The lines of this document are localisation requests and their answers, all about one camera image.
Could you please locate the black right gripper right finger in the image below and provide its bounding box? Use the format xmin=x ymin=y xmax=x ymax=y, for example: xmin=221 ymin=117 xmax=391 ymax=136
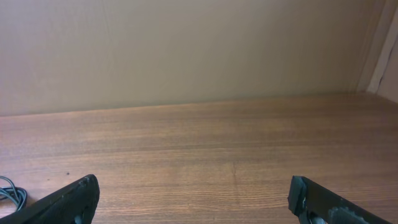
xmin=288 ymin=175 xmax=390 ymax=224

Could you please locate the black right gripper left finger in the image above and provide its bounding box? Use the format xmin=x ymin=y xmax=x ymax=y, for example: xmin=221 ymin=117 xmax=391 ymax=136
xmin=1 ymin=174 xmax=100 ymax=224

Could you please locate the black USB cable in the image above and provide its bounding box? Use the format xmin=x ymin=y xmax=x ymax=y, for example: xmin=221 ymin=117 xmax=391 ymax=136
xmin=0 ymin=175 xmax=28 ymax=212

